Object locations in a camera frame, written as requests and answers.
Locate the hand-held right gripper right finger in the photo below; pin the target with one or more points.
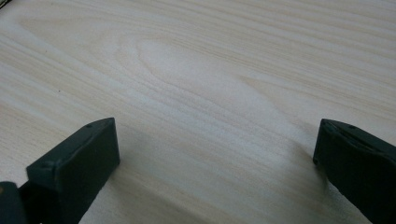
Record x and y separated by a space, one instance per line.
358 165

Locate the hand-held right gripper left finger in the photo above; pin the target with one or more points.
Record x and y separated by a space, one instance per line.
74 168

